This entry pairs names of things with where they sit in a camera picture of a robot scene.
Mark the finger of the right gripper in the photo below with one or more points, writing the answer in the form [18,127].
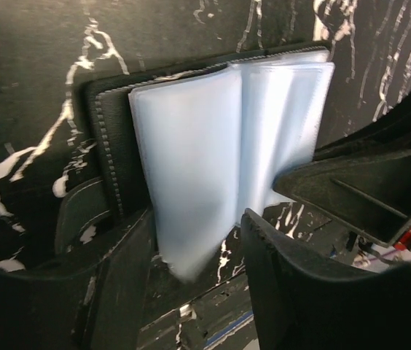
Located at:
[362,181]

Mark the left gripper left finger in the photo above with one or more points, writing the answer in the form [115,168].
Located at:
[89,298]

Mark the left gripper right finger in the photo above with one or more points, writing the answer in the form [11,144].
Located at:
[303,300]

